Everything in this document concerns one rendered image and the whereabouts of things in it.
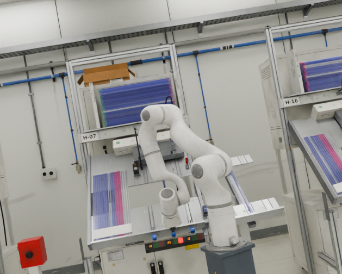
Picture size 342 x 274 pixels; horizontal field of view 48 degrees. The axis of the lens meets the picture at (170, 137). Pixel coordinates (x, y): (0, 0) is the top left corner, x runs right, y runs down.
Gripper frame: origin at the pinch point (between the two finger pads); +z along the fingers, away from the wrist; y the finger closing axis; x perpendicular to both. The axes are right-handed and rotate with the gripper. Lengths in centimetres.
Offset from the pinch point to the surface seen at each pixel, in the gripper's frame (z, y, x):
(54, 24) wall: 0, -85, 281
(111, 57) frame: -43, -21, 120
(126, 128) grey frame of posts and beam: -8, -19, 82
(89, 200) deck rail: 4, -48, 34
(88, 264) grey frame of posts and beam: 13, -51, -4
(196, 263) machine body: 50, 11, 3
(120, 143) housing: -3, -24, 73
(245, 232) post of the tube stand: 21.7, 43.1, 1.6
